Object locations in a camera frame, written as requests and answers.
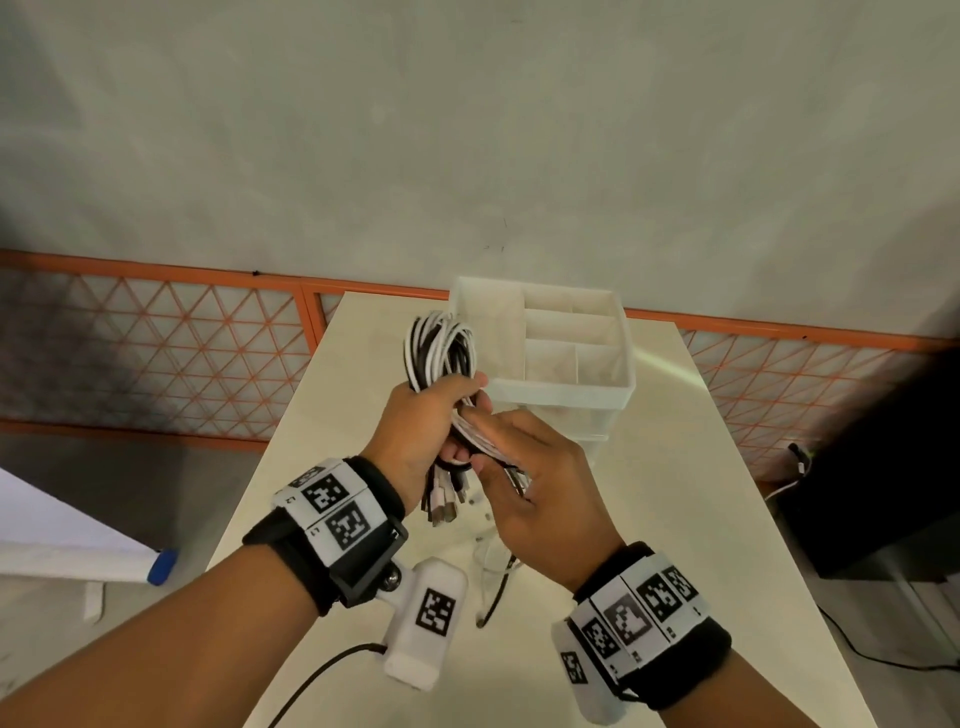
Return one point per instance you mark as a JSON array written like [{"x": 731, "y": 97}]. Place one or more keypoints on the person's right hand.
[{"x": 547, "y": 502}]

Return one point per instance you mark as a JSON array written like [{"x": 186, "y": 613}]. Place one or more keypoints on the person's left hand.
[{"x": 409, "y": 435}]

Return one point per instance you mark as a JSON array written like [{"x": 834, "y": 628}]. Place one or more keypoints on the person's left fingers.
[{"x": 461, "y": 386}]

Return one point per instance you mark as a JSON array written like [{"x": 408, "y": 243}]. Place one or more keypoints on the person's right thumb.
[{"x": 499, "y": 480}]

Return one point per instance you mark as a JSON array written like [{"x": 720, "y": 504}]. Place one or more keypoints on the person's right forearm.
[{"x": 742, "y": 694}]

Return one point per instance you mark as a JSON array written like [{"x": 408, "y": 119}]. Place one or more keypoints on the person's left forearm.
[{"x": 165, "y": 645}]

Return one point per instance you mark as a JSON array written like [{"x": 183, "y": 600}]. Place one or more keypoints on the white divided organizer box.
[{"x": 555, "y": 352}]

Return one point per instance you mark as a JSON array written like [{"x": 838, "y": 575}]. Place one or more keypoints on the black left wristband with markers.
[{"x": 337, "y": 517}]

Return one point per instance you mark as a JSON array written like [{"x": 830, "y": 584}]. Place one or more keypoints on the black wristband with markers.
[
  {"x": 645, "y": 607},
  {"x": 337, "y": 517}
]

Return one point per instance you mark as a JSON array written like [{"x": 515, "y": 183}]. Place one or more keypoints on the black right wristband with markers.
[{"x": 645, "y": 607}]

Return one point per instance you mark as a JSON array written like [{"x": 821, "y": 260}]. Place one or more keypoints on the orange lattice railing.
[{"x": 187, "y": 337}]

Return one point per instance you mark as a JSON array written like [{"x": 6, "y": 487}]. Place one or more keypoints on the black cabinet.
[{"x": 885, "y": 480}]

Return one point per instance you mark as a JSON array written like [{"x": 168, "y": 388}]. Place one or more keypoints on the white board with blue cap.
[{"x": 67, "y": 540}]

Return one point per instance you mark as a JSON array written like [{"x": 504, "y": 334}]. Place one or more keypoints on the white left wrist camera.
[{"x": 427, "y": 622}]

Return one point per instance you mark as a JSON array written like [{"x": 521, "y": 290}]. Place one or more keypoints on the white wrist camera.
[
  {"x": 427, "y": 622},
  {"x": 585, "y": 682}
]

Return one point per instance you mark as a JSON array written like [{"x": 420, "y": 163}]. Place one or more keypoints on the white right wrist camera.
[{"x": 585, "y": 682}]

